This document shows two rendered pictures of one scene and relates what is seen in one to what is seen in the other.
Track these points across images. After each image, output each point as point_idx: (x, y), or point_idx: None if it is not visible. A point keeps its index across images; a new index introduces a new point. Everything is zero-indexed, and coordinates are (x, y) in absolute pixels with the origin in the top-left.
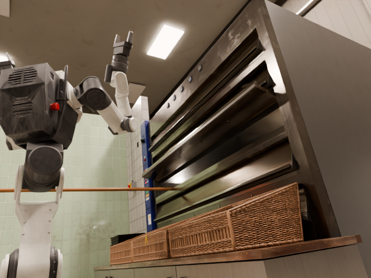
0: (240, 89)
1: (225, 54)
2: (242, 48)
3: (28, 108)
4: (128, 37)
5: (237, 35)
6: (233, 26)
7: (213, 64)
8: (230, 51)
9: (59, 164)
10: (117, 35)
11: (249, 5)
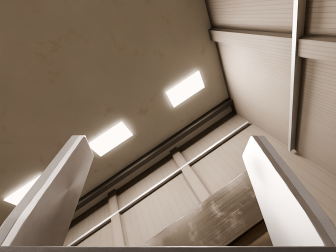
0: None
1: (213, 242)
2: (251, 237)
3: None
4: (296, 184)
5: (234, 213)
6: (219, 197)
7: None
8: (226, 239)
9: None
10: (82, 145)
11: (245, 174)
